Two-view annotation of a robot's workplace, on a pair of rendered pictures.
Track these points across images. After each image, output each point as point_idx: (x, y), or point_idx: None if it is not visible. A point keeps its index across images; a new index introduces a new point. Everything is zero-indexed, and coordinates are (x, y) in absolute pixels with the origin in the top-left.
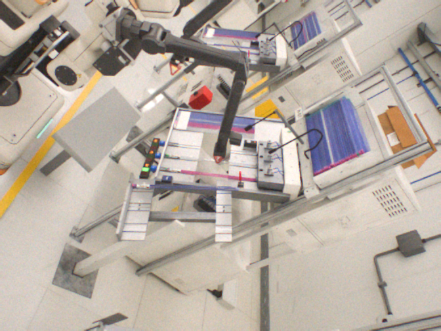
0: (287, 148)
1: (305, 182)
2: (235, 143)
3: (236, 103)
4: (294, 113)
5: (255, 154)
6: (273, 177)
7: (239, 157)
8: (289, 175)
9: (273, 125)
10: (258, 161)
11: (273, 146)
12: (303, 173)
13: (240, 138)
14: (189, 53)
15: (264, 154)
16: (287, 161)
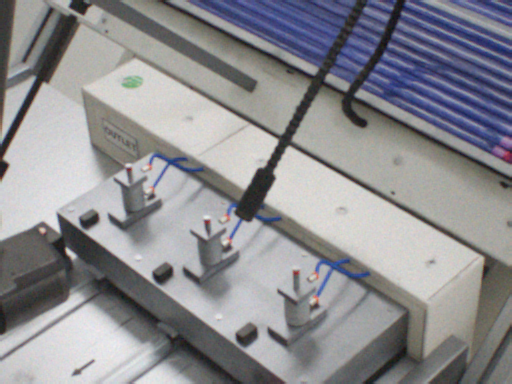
0: (218, 147)
1: (484, 230)
2: (37, 304)
3: (2, 12)
4: (55, 4)
5: (93, 288)
6: (336, 322)
7: (46, 363)
8: (391, 253)
9: (7, 112)
10: (165, 305)
11: (145, 186)
12: (419, 200)
13: (49, 252)
14: None
15: (162, 251)
16: (293, 202)
